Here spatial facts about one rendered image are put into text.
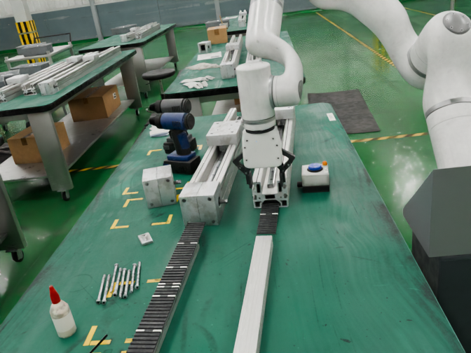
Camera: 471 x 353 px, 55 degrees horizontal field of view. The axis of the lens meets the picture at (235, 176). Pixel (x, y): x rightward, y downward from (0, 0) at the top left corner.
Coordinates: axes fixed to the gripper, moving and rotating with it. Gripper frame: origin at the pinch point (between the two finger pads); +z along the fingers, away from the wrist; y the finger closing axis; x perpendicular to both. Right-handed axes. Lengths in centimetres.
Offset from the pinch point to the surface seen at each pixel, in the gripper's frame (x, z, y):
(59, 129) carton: 236, 49, -206
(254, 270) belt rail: -28.9, 7.9, -1.1
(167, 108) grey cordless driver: 55, -8, -42
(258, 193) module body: 5.3, 6.2, -3.2
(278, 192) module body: 5.3, 6.1, 2.5
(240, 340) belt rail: -49, 8, -1
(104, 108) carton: 324, 56, -205
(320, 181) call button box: 13.3, 7.1, 14.4
